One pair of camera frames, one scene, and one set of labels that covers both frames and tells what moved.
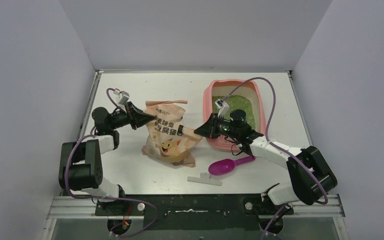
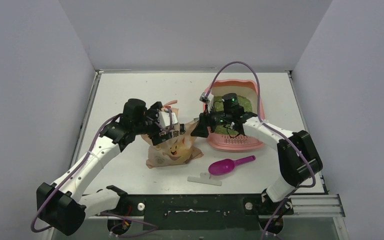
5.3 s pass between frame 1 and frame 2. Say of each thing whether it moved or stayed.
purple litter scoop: stayed
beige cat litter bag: moved
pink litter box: stayed
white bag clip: stayed
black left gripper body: moved
